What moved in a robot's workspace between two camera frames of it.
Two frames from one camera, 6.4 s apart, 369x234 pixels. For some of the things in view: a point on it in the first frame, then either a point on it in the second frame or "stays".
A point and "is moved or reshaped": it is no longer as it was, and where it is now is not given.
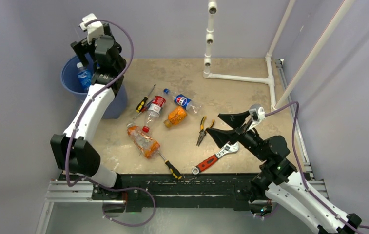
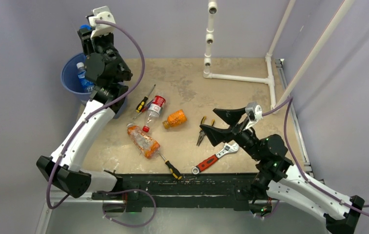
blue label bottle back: (84, 75) stays
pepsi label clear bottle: (184, 102) is moved or reshaped
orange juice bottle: (176, 116) stays
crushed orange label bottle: (147, 146) stays
